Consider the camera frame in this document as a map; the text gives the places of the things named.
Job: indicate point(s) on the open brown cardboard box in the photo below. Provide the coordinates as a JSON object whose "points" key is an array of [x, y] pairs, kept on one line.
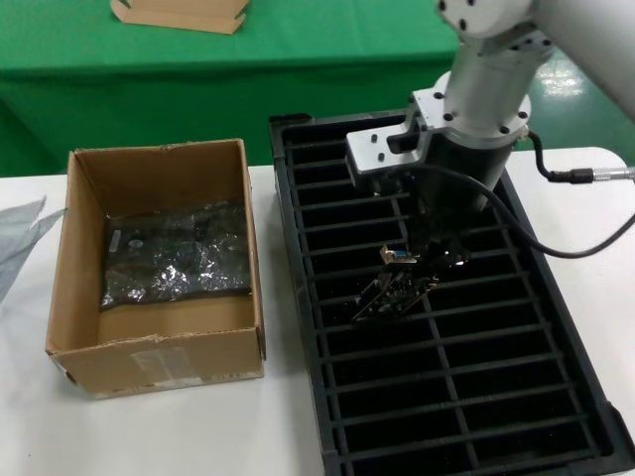
{"points": [[173, 367]]}

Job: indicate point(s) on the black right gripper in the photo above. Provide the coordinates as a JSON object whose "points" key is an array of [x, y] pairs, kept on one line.
{"points": [[476, 154]]}

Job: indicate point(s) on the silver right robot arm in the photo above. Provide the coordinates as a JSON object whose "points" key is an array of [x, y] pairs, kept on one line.
{"points": [[491, 74]]}

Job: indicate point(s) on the flat open cardboard mailer box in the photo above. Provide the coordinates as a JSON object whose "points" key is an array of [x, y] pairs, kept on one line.
{"points": [[173, 17]]}

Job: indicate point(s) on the silver antistatic bag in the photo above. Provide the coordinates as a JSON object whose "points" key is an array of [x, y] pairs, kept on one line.
{"points": [[15, 238]]}

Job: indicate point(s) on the bagged graphics card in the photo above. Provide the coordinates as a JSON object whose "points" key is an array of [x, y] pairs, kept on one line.
{"points": [[173, 268]]}

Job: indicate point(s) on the green graphics card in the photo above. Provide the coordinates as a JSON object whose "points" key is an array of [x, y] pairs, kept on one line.
{"points": [[397, 297]]}

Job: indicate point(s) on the black slotted plastic container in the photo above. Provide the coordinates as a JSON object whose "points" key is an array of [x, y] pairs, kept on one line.
{"points": [[290, 121]]}

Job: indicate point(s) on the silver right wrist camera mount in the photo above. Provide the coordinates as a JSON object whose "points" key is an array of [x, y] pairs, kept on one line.
{"points": [[377, 149]]}

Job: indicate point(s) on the green tablecloth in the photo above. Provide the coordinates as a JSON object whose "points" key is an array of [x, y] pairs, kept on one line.
{"points": [[248, 64]]}

